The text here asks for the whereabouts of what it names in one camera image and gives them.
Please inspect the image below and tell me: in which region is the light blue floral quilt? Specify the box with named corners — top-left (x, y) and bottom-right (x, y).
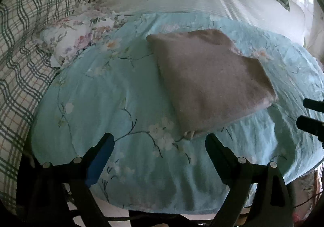
top-left (29, 13), bottom-right (323, 214)

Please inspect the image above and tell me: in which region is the green plaid blanket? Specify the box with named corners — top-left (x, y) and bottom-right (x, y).
top-left (1, 0), bottom-right (89, 213)

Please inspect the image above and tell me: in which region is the white floral pillow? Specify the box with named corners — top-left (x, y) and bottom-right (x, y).
top-left (32, 3), bottom-right (127, 69)

